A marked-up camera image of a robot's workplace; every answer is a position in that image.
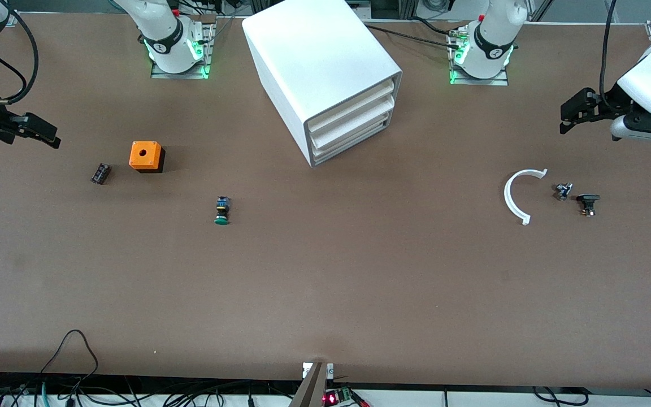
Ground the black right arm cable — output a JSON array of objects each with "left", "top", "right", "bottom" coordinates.
[{"left": 0, "top": 0, "right": 40, "bottom": 106}]

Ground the large white drawer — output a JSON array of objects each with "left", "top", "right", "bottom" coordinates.
[{"left": 312, "top": 116, "right": 397, "bottom": 166}]

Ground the orange button enclosure box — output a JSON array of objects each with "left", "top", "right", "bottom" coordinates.
[{"left": 129, "top": 141, "right": 166, "bottom": 174}]

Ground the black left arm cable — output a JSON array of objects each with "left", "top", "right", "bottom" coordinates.
[{"left": 599, "top": 0, "right": 621, "bottom": 108}]

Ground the black coiled cable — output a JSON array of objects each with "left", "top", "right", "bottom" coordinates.
[{"left": 532, "top": 386, "right": 589, "bottom": 406}]

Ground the black looped cable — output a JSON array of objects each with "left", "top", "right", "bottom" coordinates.
[{"left": 40, "top": 330, "right": 99, "bottom": 376}]

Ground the brown camera mount bracket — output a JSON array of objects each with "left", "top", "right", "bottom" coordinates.
[{"left": 289, "top": 362, "right": 335, "bottom": 407}]

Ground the white drawer cabinet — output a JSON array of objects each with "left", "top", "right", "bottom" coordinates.
[{"left": 242, "top": 0, "right": 403, "bottom": 168}]

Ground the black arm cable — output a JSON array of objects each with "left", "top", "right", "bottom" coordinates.
[
  {"left": 599, "top": 0, "right": 621, "bottom": 108},
  {"left": 0, "top": 0, "right": 40, "bottom": 106}
]

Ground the green board with red light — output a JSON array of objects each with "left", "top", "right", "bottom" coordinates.
[{"left": 323, "top": 386, "right": 369, "bottom": 407}]

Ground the black cable on table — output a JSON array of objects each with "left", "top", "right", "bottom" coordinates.
[{"left": 364, "top": 16, "right": 463, "bottom": 51}]

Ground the small black switch part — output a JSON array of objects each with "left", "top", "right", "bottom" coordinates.
[{"left": 577, "top": 194, "right": 601, "bottom": 218}]

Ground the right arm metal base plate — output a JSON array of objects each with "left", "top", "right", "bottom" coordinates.
[{"left": 150, "top": 17, "right": 216, "bottom": 80}]

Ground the white curved plastic arc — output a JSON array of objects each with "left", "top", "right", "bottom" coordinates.
[{"left": 504, "top": 168, "right": 548, "bottom": 226}]

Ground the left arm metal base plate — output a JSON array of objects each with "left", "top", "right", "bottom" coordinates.
[{"left": 449, "top": 25, "right": 510, "bottom": 86}]

